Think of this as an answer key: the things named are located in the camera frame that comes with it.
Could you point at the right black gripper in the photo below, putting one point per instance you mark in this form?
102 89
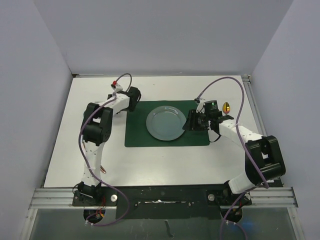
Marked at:
191 124

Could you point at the teal round plate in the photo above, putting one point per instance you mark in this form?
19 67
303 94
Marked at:
165 123

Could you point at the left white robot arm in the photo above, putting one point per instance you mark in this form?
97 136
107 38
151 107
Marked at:
95 131

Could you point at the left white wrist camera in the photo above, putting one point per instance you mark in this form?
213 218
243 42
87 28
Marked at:
116 87

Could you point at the copper knife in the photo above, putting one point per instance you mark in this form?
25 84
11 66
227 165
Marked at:
102 169

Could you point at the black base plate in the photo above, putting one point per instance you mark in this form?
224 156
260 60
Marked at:
168 202

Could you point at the dark green placemat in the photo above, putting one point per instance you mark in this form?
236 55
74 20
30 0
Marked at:
137 135

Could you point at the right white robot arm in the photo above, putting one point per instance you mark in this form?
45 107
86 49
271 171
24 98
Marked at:
263 157

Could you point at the gold iridescent spoon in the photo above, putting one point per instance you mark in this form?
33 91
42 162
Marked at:
226 108

